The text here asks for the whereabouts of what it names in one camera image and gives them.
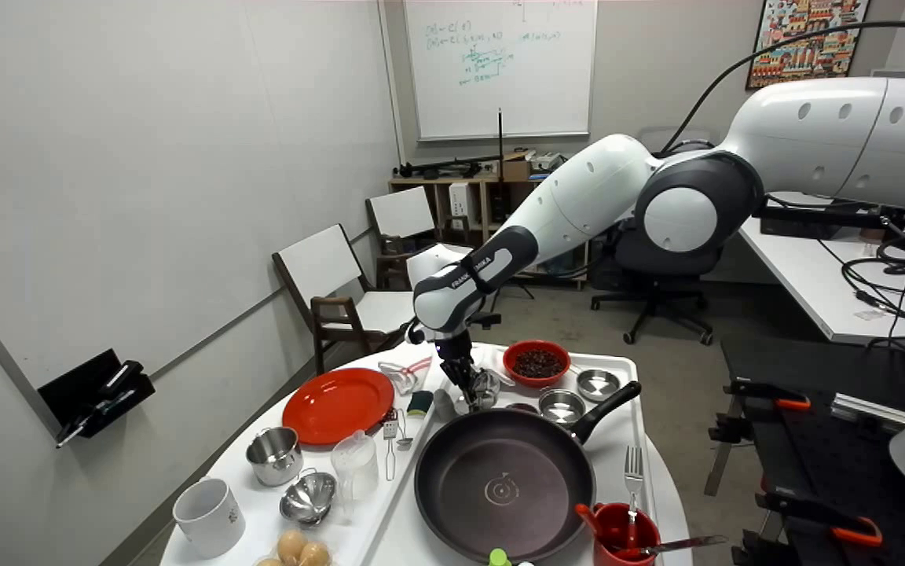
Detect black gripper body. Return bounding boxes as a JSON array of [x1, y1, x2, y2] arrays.
[[437, 333, 485, 402]]

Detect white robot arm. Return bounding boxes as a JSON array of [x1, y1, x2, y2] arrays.
[[413, 76, 905, 402]]

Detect small silver pot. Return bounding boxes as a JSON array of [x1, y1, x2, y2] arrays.
[[577, 372, 620, 402], [538, 394, 584, 425]]

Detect green sponge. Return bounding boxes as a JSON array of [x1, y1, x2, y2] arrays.
[[407, 389, 435, 414]]

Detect red bowl of coffee beans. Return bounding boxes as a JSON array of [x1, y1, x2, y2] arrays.
[[502, 340, 571, 386]]

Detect small white bottle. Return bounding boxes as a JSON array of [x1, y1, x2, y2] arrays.
[[382, 418, 401, 440]]

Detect black frying pan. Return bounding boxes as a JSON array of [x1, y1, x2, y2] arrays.
[[415, 381, 642, 563]]

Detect red plate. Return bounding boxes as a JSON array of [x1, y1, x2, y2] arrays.
[[283, 369, 397, 446]]

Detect white folding chair far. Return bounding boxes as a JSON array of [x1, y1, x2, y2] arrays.
[[369, 185, 469, 290]]

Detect white folding chair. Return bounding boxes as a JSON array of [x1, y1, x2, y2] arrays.
[[273, 225, 413, 369], [369, 185, 469, 290]]

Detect clear plastic cup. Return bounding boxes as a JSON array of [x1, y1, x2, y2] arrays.
[[330, 435, 376, 508]]

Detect white folding chair near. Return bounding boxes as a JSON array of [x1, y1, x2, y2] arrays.
[[273, 225, 413, 369]]

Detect silver fork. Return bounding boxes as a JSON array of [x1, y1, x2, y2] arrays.
[[625, 443, 645, 548]]

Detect silver cup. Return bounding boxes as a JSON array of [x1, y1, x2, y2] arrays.
[[246, 428, 303, 489]]

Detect silver bowl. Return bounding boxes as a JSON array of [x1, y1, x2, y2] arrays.
[[280, 473, 335, 524]]

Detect black office chair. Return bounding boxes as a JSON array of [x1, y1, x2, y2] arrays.
[[590, 225, 720, 346]]

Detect red mug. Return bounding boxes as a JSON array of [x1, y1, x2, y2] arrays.
[[574, 504, 661, 566]]

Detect bread rolls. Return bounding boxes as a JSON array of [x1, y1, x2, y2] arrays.
[[259, 532, 332, 566]]

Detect white mug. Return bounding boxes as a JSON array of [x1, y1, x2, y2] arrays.
[[170, 477, 246, 559]]

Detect whiteboard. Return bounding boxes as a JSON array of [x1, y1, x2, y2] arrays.
[[405, 0, 596, 142]]

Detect white desk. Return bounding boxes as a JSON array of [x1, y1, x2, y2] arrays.
[[739, 221, 905, 342]]

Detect black wall holder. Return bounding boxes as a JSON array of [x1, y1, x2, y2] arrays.
[[41, 348, 154, 446]]

